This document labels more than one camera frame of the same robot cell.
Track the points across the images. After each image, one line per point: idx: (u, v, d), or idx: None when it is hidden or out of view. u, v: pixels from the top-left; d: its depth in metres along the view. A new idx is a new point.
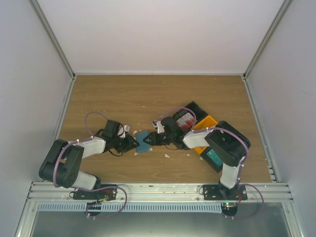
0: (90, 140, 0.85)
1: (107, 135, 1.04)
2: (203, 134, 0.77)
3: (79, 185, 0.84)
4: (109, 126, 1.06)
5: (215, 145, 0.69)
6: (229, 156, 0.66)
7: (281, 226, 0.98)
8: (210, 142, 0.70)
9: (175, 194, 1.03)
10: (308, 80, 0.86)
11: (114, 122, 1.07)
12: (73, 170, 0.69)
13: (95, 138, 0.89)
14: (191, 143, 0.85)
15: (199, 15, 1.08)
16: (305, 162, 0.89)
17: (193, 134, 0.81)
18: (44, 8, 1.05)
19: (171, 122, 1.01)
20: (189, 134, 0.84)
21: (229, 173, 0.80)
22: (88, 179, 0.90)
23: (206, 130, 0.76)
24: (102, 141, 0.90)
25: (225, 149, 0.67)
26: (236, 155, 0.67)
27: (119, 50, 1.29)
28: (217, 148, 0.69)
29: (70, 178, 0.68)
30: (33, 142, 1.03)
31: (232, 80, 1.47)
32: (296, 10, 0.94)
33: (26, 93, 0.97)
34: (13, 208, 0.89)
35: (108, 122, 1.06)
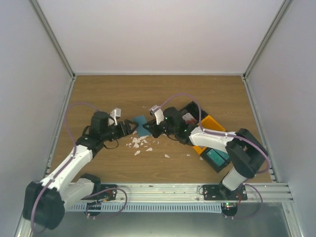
0: (71, 161, 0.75)
1: (95, 133, 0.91)
2: (220, 138, 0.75)
3: (75, 200, 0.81)
4: (95, 123, 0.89)
5: (235, 155, 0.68)
6: (248, 168, 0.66)
7: (281, 226, 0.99)
8: (229, 151, 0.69)
9: (175, 194, 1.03)
10: (308, 80, 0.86)
11: (98, 117, 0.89)
12: (57, 211, 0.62)
13: (78, 151, 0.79)
14: (201, 142, 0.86)
15: (199, 15, 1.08)
16: (305, 162, 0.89)
17: (207, 135, 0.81)
18: (44, 8, 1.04)
19: (174, 114, 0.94)
20: (200, 133, 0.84)
21: (236, 178, 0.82)
22: (84, 188, 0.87)
23: (225, 135, 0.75)
24: (88, 149, 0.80)
25: (245, 161, 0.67)
26: (254, 167, 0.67)
27: (119, 50, 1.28)
28: (236, 159, 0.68)
29: (56, 218, 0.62)
30: (32, 142, 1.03)
31: (232, 80, 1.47)
32: (296, 10, 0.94)
33: (26, 93, 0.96)
34: (13, 208, 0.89)
35: (93, 119, 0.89)
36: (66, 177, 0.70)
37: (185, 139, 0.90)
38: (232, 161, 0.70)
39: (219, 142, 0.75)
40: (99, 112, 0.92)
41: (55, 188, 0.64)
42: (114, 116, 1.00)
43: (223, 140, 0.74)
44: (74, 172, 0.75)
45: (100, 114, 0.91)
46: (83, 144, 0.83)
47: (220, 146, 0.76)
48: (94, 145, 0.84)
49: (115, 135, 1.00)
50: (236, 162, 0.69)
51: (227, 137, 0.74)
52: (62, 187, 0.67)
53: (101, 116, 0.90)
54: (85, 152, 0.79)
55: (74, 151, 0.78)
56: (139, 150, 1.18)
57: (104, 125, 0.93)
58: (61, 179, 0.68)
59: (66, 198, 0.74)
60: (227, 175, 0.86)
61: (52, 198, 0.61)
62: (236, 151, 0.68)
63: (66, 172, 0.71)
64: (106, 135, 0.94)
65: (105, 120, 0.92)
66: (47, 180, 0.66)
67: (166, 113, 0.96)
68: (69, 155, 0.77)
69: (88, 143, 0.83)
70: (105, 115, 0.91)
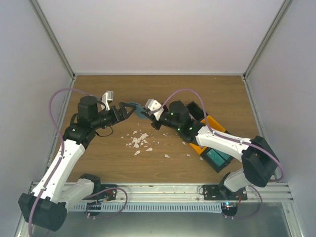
0: (61, 162, 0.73)
1: (84, 121, 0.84)
2: (234, 144, 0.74)
3: (77, 201, 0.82)
4: (82, 111, 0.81)
5: (251, 167, 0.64)
6: (263, 178, 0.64)
7: (281, 226, 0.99)
8: (245, 161, 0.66)
9: (175, 194, 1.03)
10: (308, 79, 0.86)
11: (85, 104, 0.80)
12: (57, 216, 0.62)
13: (67, 149, 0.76)
14: (209, 144, 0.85)
15: (199, 15, 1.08)
16: (305, 162, 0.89)
17: (218, 138, 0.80)
18: (44, 8, 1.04)
19: (181, 110, 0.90)
20: (210, 135, 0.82)
21: (241, 181, 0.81)
22: (85, 188, 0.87)
23: (240, 141, 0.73)
24: (76, 144, 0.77)
25: (261, 172, 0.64)
26: (268, 178, 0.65)
27: (119, 50, 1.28)
28: (252, 170, 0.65)
29: (58, 220, 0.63)
30: (32, 142, 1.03)
31: (232, 80, 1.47)
32: (296, 10, 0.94)
33: (26, 93, 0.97)
34: (13, 208, 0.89)
35: (79, 106, 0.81)
36: (58, 182, 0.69)
37: (190, 138, 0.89)
38: (246, 172, 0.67)
39: (233, 149, 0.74)
40: (86, 98, 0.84)
41: (47, 197, 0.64)
42: (106, 100, 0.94)
43: (237, 147, 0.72)
44: (66, 172, 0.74)
45: (87, 100, 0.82)
46: (71, 137, 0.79)
47: (233, 152, 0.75)
48: (84, 136, 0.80)
49: (110, 121, 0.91)
50: (251, 173, 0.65)
51: (242, 145, 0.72)
52: (56, 194, 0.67)
53: (88, 102, 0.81)
54: (74, 149, 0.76)
55: (62, 149, 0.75)
56: (139, 150, 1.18)
57: (93, 111, 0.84)
58: (53, 186, 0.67)
59: (67, 199, 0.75)
60: (229, 178, 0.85)
61: (47, 209, 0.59)
62: (254, 163, 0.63)
63: (58, 177, 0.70)
64: (98, 122, 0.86)
65: (94, 105, 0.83)
66: (38, 189, 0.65)
67: (174, 107, 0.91)
68: (58, 155, 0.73)
69: (76, 135, 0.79)
70: (93, 100, 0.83)
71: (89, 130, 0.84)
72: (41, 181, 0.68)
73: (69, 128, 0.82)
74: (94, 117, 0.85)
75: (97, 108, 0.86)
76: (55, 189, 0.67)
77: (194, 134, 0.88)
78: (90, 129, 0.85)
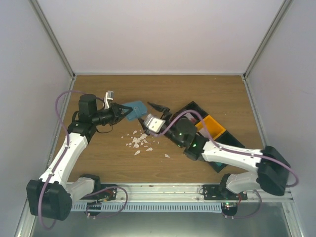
0: (67, 151, 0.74)
1: (84, 117, 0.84)
2: (245, 159, 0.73)
3: (79, 198, 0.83)
4: (82, 107, 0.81)
5: (268, 178, 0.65)
6: (280, 188, 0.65)
7: (281, 227, 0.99)
8: (261, 175, 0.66)
9: (175, 194, 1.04)
10: (308, 79, 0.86)
11: (85, 101, 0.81)
12: (65, 202, 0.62)
13: (72, 140, 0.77)
14: (212, 159, 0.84)
15: (199, 15, 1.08)
16: (304, 161, 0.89)
17: (223, 151, 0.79)
18: (44, 8, 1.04)
19: (191, 130, 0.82)
20: (215, 150, 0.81)
21: (246, 186, 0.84)
22: (86, 185, 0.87)
23: (251, 155, 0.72)
24: (81, 137, 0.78)
25: (277, 183, 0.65)
26: (284, 186, 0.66)
27: (119, 50, 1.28)
28: (269, 182, 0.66)
29: (66, 208, 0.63)
30: (31, 142, 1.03)
31: (232, 80, 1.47)
32: (296, 10, 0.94)
33: (25, 93, 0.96)
34: (13, 208, 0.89)
35: (79, 103, 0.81)
36: (65, 169, 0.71)
37: (196, 155, 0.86)
38: (261, 183, 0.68)
39: (245, 164, 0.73)
40: (85, 96, 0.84)
41: (56, 182, 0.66)
42: (107, 99, 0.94)
43: (250, 161, 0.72)
44: (72, 161, 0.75)
45: (87, 97, 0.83)
46: (74, 132, 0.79)
47: (243, 165, 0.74)
48: (87, 130, 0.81)
49: (109, 118, 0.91)
50: (267, 185, 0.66)
51: (254, 158, 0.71)
52: (63, 178, 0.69)
53: (87, 99, 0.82)
54: (79, 139, 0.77)
55: (67, 140, 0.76)
56: (139, 150, 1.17)
57: (93, 107, 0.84)
58: (60, 172, 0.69)
59: (71, 191, 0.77)
60: (234, 181, 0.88)
61: (55, 193, 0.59)
62: (270, 175, 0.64)
63: (64, 164, 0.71)
64: (98, 118, 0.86)
65: (93, 102, 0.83)
66: (47, 175, 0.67)
67: (182, 126, 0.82)
68: (64, 145, 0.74)
69: (79, 130, 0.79)
70: (92, 98, 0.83)
71: (91, 125, 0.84)
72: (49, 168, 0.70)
73: (71, 125, 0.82)
74: (94, 113, 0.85)
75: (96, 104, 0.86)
76: (62, 175, 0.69)
77: (199, 152, 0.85)
78: (92, 125, 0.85)
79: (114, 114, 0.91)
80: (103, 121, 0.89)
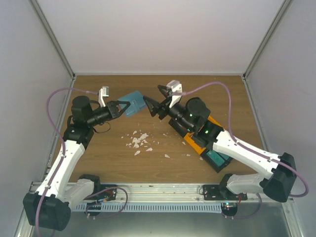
0: (63, 161, 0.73)
1: (80, 122, 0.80)
2: (261, 161, 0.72)
3: (78, 201, 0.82)
4: (75, 114, 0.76)
5: (280, 186, 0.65)
6: (286, 197, 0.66)
7: (281, 227, 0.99)
8: (274, 180, 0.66)
9: (175, 194, 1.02)
10: (308, 80, 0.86)
11: (77, 106, 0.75)
12: (63, 213, 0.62)
13: (68, 148, 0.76)
14: (223, 150, 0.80)
15: (199, 16, 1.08)
16: (304, 161, 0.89)
17: (240, 147, 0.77)
18: (44, 9, 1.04)
19: (204, 114, 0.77)
20: (232, 142, 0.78)
21: (248, 188, 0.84)
22: (85, 187, 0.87)
23: (269, 158, 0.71)
24: (77, 144, 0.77)
25: (286, 192, 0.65)
26: (289, 196, 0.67)
27: (119, 50, 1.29)
28: (278, 189, 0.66)
29: (64, 218, 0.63)
30: (31, 142, 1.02)
31: (232, 80, 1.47)
32: (296, 10, 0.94)
33: (25, 93, 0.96)
34: (13, 208, 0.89)
35: (72, 109, 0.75)
36: (62, 180, 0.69)
37: (204, 142, 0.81)
38: (269, 188, 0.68)
39: (259, 165, 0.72)
40: (78, 98, 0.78)
41: (53, 195, 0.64)
42: (102, 97, 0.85)
43: (264, 164, 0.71)
44: (68, 171, 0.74)
45: (79, 101, 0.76)
46: (70, 139, 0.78)
47: (256, 167, 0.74)
48: (84, 137, 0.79)
49: (106, 117, 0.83)
50: (274, 191, 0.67)
51: (271, 162, 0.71)
52: (60, 191, 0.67)
53: (80, 104, 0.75)
54: (75, 148, 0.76)
55: (63, 149, 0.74)
56: (139, 150, 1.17)
57: (88, 111, 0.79)
58: (57, 184, 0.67)
59: (70, 199, 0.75)
60: (236, 181, 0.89)
61: (53, 206, 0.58)
62: (284, 183, 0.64)
63: (60, 175, 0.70)
64: (95, 120, 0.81)
65: (87, 106, 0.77)
66: (43, 188, 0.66)
67: (195, 108, 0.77)
68: (60, 155, 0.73)
69: (76, 138, 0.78)
70: (85, 102, 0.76)
71: (87, 130, 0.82)
72: (45, 180, 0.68)
73: (67, 130, 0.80)
74: (89, 115, 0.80)
75: (89, 105, 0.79)
76: (59, 186, 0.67)
77: (210, 139, 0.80)
78: (88, 129, 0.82)
79: (110, 113, 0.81)
80: (99, 122, 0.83)
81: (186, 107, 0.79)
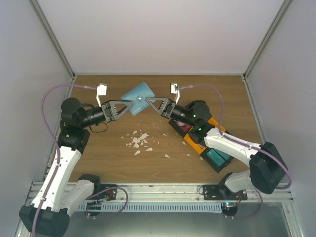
0: (58, 170, 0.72)
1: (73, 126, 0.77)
2: (243, 148, 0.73)
3: (78, 203, 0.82)
4: (67, 120, 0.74)
5: (258, 172, 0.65)
6: (268, 184, 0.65)
7: (281, 227, 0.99)
8: (253, 166, 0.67)
9: (175, 194, 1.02)
10: (308, 80, 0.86)
11: (68, 113, 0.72)
12: (62, 220, 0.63)
13: (63, 156, 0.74)
14: (213, 144, 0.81)
15: (199, 16, 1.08)
16: (304, 161, 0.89)
17: (223, 138, 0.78)
18: (44, 9, 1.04)
19: (205, 116, 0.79)
20: (217, 135, 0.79)
21: (245, 185, 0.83)
22: (84, 190, 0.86)
23: (249, 146, 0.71)
24: (72, 150, 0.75)
25: (267, 178, 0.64)
26: (274, 184, 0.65)
27: (120, 51, 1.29)
28: (258, 175, 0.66)
29: (63, 226, 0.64)
30: (31, 142, 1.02)
31: (232, 80, 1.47)
32: (296, 10, 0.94)
33: (25, 93, 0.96)
34: (14, 208, 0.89)
35: (63, 117, 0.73)
36: (58, 191, 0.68)
37: (198, 138, 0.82)
38: (252, 176, 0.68)
39: (241, 153, 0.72)
40: (66, 103, 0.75)
41: (48, 208, 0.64)
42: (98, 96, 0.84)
43: (246, 152, 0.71)
44: (64, 180, 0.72)
45: (67, 108, 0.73)
46: (65, 144, 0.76)
47: (240, 156, 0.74)
48: (79, 141, 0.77)
49: (101, 117, 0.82)
50: (256, 177, 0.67)
51: (251, 149, 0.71)
52: (56, 202, 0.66)
53: (70, 110, 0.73)
54: (70, 155, 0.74)
55: (58, 158, 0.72)
56: (139, 150, 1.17)
57: (79, 114, 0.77)
58: (52, 195, 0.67)
59: (68, 205, 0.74)
60: (232, 178, 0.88)
61: (49, 218, 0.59)
62: (261, 168, 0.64)
63: (56, 186, 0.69)
64: (88, 119, 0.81)
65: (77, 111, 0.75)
66: (38, 200, 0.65)
67: (199, 109, 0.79)
68: (55, 164, 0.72)
69: (70, 142, 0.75)
70: (76, 107, 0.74)
71: (82, 133, 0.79)
72: (41, 191, 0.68)
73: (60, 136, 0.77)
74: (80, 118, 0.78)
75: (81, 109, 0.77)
76: (55, 198, 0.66)
77: (203, 136, 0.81)
78: (84, 132, 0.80)
79: (106, 116, 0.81)
80: (95, 122, 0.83)
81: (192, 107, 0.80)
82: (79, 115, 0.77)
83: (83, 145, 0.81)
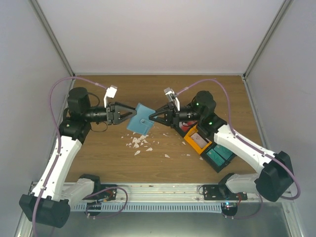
0: (59, 160, 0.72)
1: (77, 115, 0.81)
2: (256, 154, 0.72)
3: (78, 199, 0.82)
4: (72, 105, 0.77)
5: (268, 179, 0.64)
6: (276, 193, 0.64)
7: (281, 227, 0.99)
8: (263, 174, 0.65)
9: (175, 194, 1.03)
10: (308, 80, 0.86)
11: (74, 98, 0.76)
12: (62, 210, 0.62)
13: (63, 145, 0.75)
14: (221, 141, 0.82)
15: (199, 16, 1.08)
16: (304, 161, 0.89)
17: (236, 138, 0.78)
18: (44, 8, 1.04)
19: (209, 103, 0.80)
20: (229, 134, 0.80)
21: (245, 186, 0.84)
22: (85, 187, 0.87)
23: (263, 153, 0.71)
24: (73, 140, 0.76)
25: (276, 187, 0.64)
26: (280, 193, 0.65)
27: (120, 51, 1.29)
28: (267, 182, 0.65)
29: (63, 216, 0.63)
30: (31, 142, 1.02)
31: (232, 80, 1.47)
32: (296, 10, 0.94)
33: (25, 92, 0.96)
34: (13, 208, 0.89)
35: (69, 101, 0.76)
36: (58, 181, 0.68)
37: (207, 133, 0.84)
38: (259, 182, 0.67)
39: (253, 159, 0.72)
40: (74, 91, 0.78)
41: (48, 196, 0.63)
42: (105, 98, 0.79)
43: (259, 158, 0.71)
44: (64, 171, 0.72)
45: (75, 94, 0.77)
46: (66, 133, 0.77)
47: (251, 161, 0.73)
48: (79, 131, 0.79)
49: (102, 116, 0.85)
50: (264, 185, 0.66)
51: (264, 157, 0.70)
52: (57, 192, 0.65)
53: (77, 97, 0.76)
54: (71, 145, 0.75)
55: (59, 147, 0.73)
56: (139, 150, 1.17)
57: (84, 103, 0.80)
58: (53, 184, 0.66)
59: (69, 197, 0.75)
60: (234, 179, 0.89)
61: (49, 207, 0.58)
62: (272, 177, 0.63)
63: (56, 176, 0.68)
64: (91, 115, 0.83)
65: (83, 98, 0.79)
66: (38, 189, 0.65)
67: (200, 99, 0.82)
68: (55, 153, 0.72)
69: (71, 131, 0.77)
70: (83, 94, 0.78)
71: (83, 124, 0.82)
72: (41, 180, 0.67)
73: (62, 124, 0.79)
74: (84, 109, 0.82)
75: (87, 100, 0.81)
76: (55, 188, 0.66)
77: (213, 131, 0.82)
78: (84, 123, 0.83)
79: (107, 119, 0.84)
80: (96, 120, 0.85)
81: (194, 98, 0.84)
82: (85, 104, 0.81)
83: (82, 137, 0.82)
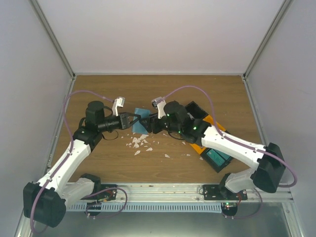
0: (68, 158, 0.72)
1: (92, 125, 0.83)
2: (247, 151, 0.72)
3: (77, 198, 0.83)
4: (90, 116, 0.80)
5: (266, 175, 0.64)
6: (273, 188, 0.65)
7: (281, 227, 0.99)
8: (260, 170, 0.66)
9: (175, 194, 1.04)
10: (308, 79, 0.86)
11: (93, 109, 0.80)
12: (59, 207, 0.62)
13: (75, 147, 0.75)
14: (210, 144, 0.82)
15: (200, 16, 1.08)
16: (304, 161, 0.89)
17: (224, 139, 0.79)
18: (44, 8, 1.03)
19: (178, 109, 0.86)
20: (216, 137, 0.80)
21: (246, 185, 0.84)
22: (84, 187, 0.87)
23: (255, 149, 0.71)
24: (84, 144, 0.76)
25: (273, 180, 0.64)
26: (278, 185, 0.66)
27: (120, 50, 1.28)
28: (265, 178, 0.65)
29: (58, 215, 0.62)
30: (30, 141, 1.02)
31: (232, 80, 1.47)
32: (296, 10, 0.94)
33: (25, 92, 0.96)
34: (13, 208, 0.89)
35: (87, 112, 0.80)
36: (63, 176, 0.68)
37: (193, 138, 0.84)
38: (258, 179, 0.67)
39: (246, 156, 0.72)
40: (93, 103, 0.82)
41: (52, 188, 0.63)
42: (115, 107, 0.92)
43: (252, 156, 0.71)
44: (71, 169, 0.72)
45: (94, 105, 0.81)
46: (79, 138, 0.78)
47: (244, 159, 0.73)
48: (92, 138, 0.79)
49: (116, 126, 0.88)
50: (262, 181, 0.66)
51: (257, 152, 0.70)
52: (60, 186, 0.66)
53: (96, 108, 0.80)
54: (82, 148, 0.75)
55: (70, 147, 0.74)
56: (139, 150, 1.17)
57: (100, 115, 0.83)
58: (58, 178, 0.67)
59: (67, 197, 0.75)
60: (231, 179, 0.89)
61: (50, 199, 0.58)
62: (268, 171, 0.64)
63: (62, 171, 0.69)
64: (105, 125, 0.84)
65: (100, 110, 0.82)
66: (44, 179, 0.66)
67: (169, 108, 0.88)
68: (66, 151, 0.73)
69: (84, 138, 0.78)
70: (100, 106, 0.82)
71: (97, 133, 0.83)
72: (48, 173, 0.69)
73: (78, 131, 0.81)
74: (100, 120, 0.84)
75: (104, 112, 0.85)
76: (60, 181, 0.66)
77: (199, 135, 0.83)
78: (98, 133, 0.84)
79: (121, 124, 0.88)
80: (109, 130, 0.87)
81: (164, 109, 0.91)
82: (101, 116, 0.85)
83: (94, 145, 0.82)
